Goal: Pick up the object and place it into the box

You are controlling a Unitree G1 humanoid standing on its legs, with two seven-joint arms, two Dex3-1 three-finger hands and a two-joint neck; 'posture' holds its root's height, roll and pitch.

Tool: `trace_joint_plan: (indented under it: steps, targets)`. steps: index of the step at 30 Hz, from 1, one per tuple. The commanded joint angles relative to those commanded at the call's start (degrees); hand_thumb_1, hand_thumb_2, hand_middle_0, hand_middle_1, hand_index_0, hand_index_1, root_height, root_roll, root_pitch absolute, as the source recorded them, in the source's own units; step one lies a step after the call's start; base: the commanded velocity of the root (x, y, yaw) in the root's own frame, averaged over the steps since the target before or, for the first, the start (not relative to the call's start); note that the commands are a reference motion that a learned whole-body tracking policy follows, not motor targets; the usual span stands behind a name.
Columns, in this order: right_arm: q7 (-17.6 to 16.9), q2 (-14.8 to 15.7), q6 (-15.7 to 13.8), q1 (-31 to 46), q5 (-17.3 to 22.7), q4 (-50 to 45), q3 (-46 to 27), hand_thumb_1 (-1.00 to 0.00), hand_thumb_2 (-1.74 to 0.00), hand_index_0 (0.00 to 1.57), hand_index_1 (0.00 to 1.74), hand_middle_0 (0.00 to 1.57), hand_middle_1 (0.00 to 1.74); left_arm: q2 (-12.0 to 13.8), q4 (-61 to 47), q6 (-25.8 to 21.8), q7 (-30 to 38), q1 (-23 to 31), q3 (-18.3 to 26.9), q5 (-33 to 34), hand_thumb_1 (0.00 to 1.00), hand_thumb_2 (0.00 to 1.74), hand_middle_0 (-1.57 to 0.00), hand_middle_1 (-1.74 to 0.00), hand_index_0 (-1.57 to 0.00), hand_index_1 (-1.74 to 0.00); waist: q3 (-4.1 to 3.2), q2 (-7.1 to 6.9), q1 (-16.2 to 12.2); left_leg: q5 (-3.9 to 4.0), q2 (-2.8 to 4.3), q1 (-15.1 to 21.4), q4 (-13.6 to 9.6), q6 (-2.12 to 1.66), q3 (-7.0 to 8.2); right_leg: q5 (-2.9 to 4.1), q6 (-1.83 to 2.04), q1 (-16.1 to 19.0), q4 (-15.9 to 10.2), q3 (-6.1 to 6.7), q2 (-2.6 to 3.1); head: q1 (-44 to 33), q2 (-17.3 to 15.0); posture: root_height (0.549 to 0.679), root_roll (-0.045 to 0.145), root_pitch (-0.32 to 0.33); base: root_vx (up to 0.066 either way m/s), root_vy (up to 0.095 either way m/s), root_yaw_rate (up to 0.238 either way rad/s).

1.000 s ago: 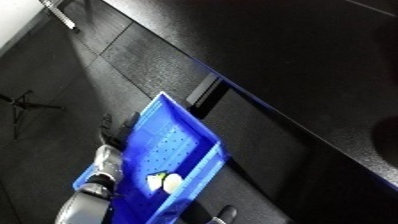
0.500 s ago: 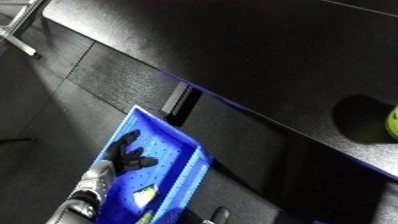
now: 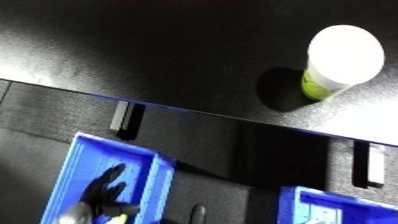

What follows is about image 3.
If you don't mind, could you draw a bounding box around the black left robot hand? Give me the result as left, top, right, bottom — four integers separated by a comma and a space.
78, 163, 141, 224

